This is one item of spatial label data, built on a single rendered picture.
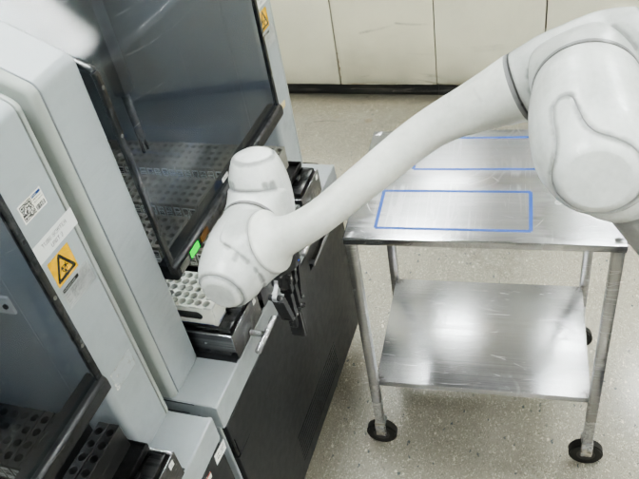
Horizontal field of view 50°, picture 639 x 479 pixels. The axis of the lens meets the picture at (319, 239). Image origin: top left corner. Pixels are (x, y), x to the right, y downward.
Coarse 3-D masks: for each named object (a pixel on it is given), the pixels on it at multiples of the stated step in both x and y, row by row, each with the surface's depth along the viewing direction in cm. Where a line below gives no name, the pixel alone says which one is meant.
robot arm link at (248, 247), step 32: (448, 96) 100; (480, 96) 96; (512, 96) 93; (416, 128) 101; (448, 128) 100; (480, 128) 99; (384, 160) 101; (416, 160) 102; (352, 192) 101; (224, 224) 108; (256, 224) 104; (288, 224) 102; (320, 224) 101; (224, 256) 103; (256, 256) 103; (288, 256) 105; (224, 288) 102; (256, 288) 104
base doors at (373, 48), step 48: (288, 0) 346; (336, 0) 338; (384, 0) 331; (432, 0) 325; (480, 0) 317; (528, 0) 310; (576, 0) 305; (624, 0) 299; (288, 48) 364; (336, 48) 357; (384, 48) 348; (432, 48) 340; (480, 48) 332
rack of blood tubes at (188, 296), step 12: (192, 276) 148; (168, 288) 146; (180, 288) 146; (192, 288) 146; (180, 300) 143; (192, 300) 142; (204, 300) 141; (180, 312) 148; (192, 312) 147; (204, 312) 140; (216, 312) 141; (216, 324) 142
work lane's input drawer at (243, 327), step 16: (256, 304) 151; (224, 320) 143; (240, 320) 143; (256, 320) 151; (272, 320) 150; (192, 336) 144; (208, 336) 143; (224, 336) 141; (240, 336) 144; (240, 352) 145; (256, 352) 144
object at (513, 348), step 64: (384, 192) 167; (448, 192) 163; (512, 192) 160; (448, 320) 205; (512, 320) 201; (576, 320) 197; (384, 384) 192; (448, 384) 187; (512, 384) 184; (576, 384) 181; (576, 448) 190
